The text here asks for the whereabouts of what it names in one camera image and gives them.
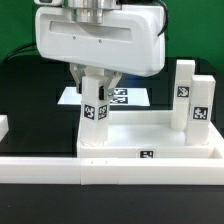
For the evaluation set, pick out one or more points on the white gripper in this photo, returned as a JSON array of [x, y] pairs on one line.
[[128, 40]]

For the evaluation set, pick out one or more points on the white desk top tray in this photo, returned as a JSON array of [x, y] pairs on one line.
[[147, 134]]

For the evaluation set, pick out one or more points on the fiducial marker sheet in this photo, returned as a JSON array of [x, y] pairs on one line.
[[122, 97]]

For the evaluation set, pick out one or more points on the white left fence bar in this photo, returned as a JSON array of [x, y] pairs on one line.
[[3, 126]]

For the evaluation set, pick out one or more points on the white fence bar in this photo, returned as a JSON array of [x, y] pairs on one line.
[[115, 171], [3, 126]]

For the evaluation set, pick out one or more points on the white front fence bar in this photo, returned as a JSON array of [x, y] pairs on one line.
[[115, 171]]

